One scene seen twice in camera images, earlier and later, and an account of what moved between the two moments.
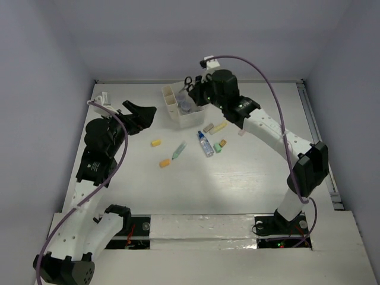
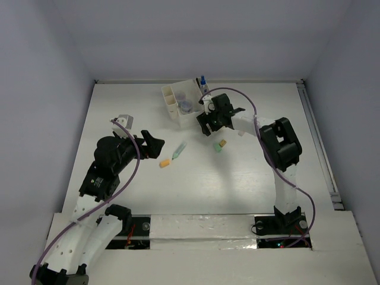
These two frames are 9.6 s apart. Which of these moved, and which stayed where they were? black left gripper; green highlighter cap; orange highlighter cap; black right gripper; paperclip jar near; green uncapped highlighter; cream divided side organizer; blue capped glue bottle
Moved: black right gripper; black left gripper; blue capped glue bottle
Stayed: orange highlighter cap; green uncapped highlighter; green highlighter cap; paperclip jar near; cream divided side organizer
